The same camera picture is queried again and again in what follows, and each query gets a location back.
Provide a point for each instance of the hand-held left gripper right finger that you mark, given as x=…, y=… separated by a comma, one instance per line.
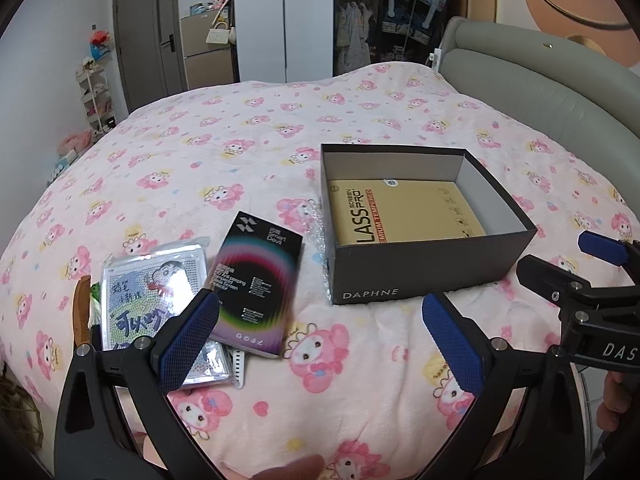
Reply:
x=452, y=340

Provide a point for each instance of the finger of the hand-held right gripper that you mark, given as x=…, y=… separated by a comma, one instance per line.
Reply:
x=600, y=247
x=542, y=271

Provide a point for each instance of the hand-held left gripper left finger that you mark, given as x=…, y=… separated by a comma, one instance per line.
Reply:
x=192, y=340

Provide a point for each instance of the dark grey shoe box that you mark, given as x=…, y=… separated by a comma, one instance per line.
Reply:
x=430, y=275

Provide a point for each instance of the diamond painting kit packet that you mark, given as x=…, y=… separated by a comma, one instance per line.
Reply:
x=145, y=290

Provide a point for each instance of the black iridescent box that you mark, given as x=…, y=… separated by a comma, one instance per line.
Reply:
x=257, y=280

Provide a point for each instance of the person's right hand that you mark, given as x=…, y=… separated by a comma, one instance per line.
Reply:
x=617, y=402

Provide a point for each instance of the person's left hand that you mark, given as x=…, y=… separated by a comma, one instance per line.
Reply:
x=287, y=469

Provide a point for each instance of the wooden comb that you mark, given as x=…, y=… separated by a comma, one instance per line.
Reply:
x=81, y=310

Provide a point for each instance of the yellow screen protector packet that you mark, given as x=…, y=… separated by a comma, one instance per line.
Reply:
x=400, y=210

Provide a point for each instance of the clear bubble wrap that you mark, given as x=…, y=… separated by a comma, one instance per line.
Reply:
x=311, y=220

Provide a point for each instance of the grey-green padded headboard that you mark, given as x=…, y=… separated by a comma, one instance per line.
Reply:
x=530, y=75

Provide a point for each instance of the pink printed blanket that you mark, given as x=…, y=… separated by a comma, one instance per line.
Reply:
x=210, y=150

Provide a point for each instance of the white shelf rack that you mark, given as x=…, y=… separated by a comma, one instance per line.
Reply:
x=97, y=100

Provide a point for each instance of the beige drawer cabinet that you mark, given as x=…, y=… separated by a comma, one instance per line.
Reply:
x=207, y=65

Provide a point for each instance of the glass display cabinet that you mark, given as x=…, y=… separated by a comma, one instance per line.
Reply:
x=380, y=15

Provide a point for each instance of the white handbag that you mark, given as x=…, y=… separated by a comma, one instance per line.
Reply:
x=219, y=36

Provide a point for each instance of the grey door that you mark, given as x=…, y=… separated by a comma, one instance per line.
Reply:
x=145, y=35

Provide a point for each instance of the white wardrobe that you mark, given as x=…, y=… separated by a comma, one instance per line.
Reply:
x=280, y=20

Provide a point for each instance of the plush toys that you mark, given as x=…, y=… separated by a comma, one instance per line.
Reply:
x=212, y=4

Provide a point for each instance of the round orange wall decoration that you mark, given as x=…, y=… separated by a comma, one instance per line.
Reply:
x=575, y=5

